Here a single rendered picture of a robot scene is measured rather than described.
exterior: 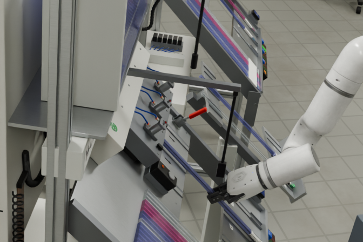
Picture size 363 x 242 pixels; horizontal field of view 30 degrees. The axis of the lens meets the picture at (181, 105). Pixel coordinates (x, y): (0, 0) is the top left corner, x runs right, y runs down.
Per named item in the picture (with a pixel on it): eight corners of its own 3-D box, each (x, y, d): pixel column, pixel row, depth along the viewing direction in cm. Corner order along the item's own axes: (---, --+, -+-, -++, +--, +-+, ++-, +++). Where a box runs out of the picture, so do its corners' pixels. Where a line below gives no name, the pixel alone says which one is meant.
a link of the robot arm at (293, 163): (268, 153, 196) (264, 165, 188) (310, 136, 192) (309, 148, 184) (280, 179, 198) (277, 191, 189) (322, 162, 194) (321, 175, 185)
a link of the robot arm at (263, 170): (266, 152, 195) (256, 156, 196) (266, 170, 187) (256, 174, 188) (278, 174, 198) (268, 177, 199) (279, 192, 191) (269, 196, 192)
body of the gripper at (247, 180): (260, 155, 196) (225, 169, 199) (260, 176, 187) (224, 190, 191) (270, 174, 199) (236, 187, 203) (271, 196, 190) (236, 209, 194)
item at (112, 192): (179, 142, 213) (191, 134, 211) (153, 302, 156) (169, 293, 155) (109, 67, 201) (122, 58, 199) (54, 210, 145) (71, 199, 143)
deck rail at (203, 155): (249, 216, 228) (264, 208, 226) (249, 220, 226) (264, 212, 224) (109, 65, 203) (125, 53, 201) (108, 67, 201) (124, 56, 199)
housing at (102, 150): (115, 79, 203) (150, 54, 198) (80, 177, 161) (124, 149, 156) (97, 60, 200) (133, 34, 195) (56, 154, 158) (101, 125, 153)
